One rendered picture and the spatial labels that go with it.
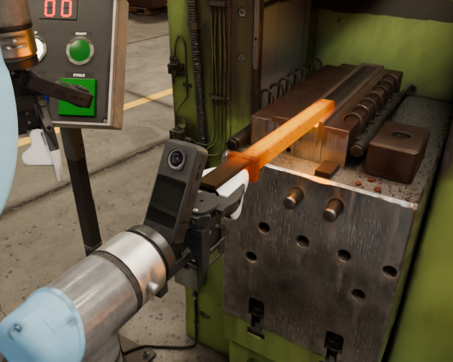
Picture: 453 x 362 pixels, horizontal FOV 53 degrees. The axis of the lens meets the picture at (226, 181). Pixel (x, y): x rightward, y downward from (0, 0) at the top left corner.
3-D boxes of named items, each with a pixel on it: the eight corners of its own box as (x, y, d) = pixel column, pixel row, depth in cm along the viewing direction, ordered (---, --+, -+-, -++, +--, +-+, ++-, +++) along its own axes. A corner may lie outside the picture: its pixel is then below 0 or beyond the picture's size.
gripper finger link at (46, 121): (46, 156, 77) (30, 108, 77) (57, 153, 78) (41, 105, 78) (49, 149, 73) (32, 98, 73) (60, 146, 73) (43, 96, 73)
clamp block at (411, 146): (410, 186, 80) (418, 153, 76) (362, 174, 83) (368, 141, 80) (423, 159, 88) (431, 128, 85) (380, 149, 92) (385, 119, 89)
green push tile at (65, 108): (93, 116, 91) (95, 79, 91) (57, 114, 91) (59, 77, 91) (97, 117, 93) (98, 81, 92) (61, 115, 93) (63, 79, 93)
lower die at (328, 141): (344, 169, 85) (350, 127, 81) (250, 144, 94) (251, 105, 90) (397, 100, 116) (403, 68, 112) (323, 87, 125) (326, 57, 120)
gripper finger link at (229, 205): (223, 187, 61) (183, 217, 54) (223, 176, 60) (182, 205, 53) (254, 198, 58) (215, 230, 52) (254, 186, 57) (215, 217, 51)
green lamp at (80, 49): (84, 65, 90) (80, 42, 88) (67, 61, 93) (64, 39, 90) (95, 61, 93) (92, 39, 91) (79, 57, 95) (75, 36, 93)
